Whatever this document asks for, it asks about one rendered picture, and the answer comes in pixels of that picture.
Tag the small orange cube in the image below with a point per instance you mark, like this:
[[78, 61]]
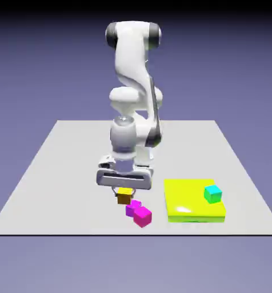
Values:
[[124, 196]]

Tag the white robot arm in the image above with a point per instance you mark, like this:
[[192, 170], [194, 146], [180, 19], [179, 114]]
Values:
[[131, 68]]

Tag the large yellow box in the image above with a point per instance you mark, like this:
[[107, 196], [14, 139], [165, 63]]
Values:
[[193, 201]]

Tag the small magenta cube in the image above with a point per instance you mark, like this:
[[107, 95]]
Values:
[[142, 216]]

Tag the small cyan cube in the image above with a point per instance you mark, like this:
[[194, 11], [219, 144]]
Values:
[[213, 194]]

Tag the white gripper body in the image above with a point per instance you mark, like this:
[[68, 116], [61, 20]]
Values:
[[123, 180]]

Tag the small purple cube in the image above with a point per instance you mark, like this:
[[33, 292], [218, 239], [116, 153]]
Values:
[[131, 207]]

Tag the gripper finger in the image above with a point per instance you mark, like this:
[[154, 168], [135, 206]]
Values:
[[114, 191], [133, 192]]

